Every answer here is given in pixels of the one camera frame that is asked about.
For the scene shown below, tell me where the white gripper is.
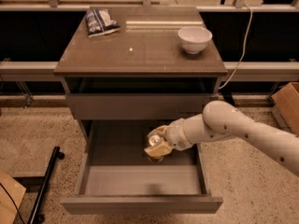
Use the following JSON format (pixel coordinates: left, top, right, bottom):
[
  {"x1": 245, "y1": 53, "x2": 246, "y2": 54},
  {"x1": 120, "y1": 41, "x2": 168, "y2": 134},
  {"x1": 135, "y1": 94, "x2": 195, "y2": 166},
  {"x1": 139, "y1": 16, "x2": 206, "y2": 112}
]
[{"x1": 145, "y1": 119, "x2": 192, "y2": 158}]

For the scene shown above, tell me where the orange soda can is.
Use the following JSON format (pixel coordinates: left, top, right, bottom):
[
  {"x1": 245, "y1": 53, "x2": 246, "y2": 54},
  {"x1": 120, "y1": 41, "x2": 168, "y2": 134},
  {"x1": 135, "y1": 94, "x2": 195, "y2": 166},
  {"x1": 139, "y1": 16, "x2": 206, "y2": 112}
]
[{"x1": 148, "y1": 135, "x2": 163, "y2": 162}]

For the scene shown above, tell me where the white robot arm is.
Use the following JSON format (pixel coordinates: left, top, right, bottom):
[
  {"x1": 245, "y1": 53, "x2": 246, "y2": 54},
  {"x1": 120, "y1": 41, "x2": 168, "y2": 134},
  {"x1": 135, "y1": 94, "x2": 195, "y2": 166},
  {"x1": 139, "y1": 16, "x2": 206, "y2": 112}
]
[{"x1": 145, "y1": 101, "x2": 299, "y2": 175}]

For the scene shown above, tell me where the open middle drawer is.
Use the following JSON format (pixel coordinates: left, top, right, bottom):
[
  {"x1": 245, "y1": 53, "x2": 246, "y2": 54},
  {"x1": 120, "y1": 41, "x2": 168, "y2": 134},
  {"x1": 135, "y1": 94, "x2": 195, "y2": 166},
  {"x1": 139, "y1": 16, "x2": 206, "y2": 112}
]
[{"x1": 61, "y1": 120, "x2": 223, "y2": 215}]

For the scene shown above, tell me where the grey drawer cabinet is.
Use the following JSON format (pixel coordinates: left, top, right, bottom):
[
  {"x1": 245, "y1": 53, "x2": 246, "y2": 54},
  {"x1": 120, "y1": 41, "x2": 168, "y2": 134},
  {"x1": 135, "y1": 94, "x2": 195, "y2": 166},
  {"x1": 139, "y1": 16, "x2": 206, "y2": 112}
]
[{"x1": 54, "y1": 7, "x2": 227, "y2": 148}]

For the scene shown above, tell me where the closed top drawer front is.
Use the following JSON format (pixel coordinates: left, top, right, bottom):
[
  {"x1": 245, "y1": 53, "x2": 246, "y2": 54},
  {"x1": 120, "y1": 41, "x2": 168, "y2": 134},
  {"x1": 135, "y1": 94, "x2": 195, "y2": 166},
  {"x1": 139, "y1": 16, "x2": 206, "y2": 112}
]
[{"x1": 65, "y1": 93, "x2": 219, "y2": 120}]

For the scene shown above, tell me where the black metal bar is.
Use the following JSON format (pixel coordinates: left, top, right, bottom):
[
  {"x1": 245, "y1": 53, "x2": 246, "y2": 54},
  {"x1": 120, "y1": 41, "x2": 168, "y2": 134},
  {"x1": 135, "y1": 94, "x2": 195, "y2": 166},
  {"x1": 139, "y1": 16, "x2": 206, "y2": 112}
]
[{"x1": 27, "y1": 147, "x2": 64, "y2": 224}]

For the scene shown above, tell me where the white ceramic bowl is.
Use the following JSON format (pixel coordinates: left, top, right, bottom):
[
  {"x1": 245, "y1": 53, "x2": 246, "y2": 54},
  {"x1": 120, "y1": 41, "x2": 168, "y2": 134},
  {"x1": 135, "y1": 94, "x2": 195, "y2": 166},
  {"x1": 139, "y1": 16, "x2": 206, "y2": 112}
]
[{"x1": 178, "y1": 26, "x2": 212, "y2": 54}]

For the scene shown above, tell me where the cardboard box right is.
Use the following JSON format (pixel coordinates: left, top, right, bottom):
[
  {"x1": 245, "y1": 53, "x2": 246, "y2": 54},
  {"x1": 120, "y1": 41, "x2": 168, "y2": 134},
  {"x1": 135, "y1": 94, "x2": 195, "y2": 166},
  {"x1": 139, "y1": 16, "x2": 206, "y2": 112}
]
[{"x1": 272, "y1": 82, "x2": 299, "y2": 134}]

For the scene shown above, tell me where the blue chip bag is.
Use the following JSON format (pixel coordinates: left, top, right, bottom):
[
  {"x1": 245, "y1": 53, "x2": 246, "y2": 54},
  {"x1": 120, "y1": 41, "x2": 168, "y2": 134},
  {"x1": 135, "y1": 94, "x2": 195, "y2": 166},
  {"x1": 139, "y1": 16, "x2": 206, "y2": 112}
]
[{"x1": 85, "y1": 8, "x2": 121, "y2": 37}]

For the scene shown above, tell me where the cardboard sheet left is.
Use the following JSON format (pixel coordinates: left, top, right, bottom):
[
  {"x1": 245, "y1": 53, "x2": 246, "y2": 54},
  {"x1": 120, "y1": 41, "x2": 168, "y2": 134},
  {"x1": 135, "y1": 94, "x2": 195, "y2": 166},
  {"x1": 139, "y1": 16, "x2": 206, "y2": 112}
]
[{"x1": 0, "y1": 169, "x2": 26, "y2": 224}]

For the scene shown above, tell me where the white cable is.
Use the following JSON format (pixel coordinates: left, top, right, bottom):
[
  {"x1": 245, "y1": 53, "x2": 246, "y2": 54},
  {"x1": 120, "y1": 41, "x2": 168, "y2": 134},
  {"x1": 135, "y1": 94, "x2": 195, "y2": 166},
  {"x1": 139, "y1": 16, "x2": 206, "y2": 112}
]
[{"x1": 219, "y1": 4, "x2": 254, "y2": 91}]

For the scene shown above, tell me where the black cable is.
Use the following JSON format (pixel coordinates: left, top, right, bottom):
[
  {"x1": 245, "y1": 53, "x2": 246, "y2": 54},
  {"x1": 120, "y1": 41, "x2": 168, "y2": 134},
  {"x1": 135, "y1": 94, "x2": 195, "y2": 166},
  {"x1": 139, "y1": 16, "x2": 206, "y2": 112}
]
[{"x1": 0, "y1": 180, "x2": 28, "y2": 224}]

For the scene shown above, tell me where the metal rail frame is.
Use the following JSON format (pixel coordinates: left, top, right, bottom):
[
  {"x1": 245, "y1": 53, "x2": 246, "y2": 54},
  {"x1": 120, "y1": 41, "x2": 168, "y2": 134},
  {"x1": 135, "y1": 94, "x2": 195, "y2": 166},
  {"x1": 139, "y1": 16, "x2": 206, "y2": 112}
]
[{"x1": 0, "y1": 0, "x2": 299, "y2": 84}]

